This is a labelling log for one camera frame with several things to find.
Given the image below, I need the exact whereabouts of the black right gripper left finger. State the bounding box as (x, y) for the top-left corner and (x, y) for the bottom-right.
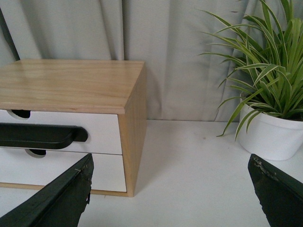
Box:
(0, 154), (94, 227)

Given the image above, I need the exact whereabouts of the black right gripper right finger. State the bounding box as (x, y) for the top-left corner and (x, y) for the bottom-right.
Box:
(248, 154), (303, 227)

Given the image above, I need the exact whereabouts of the black drawer handle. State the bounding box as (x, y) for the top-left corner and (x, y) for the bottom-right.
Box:
(0, 123), (88, 149)

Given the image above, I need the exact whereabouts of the wooden drawer cabinet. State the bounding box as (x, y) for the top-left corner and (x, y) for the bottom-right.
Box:
(0, 60), (147, 197)

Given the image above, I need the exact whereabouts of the white plant pot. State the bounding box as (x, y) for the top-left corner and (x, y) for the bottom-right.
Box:
(236, 104), (303, 161)

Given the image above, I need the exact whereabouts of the green spider plant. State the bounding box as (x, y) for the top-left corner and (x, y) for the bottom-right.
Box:
(213, 0), (303, 134)

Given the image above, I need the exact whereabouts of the grey curtain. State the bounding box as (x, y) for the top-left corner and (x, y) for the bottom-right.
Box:
(0, 0), (262, 122)

